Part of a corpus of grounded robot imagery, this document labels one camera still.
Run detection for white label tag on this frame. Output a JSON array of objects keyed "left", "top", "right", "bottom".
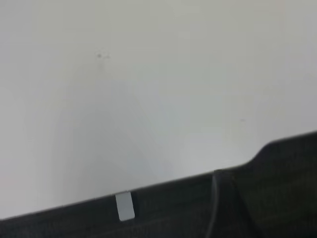
[{"left": 115, "top": 191, "right": 136, "bottom": 222}]

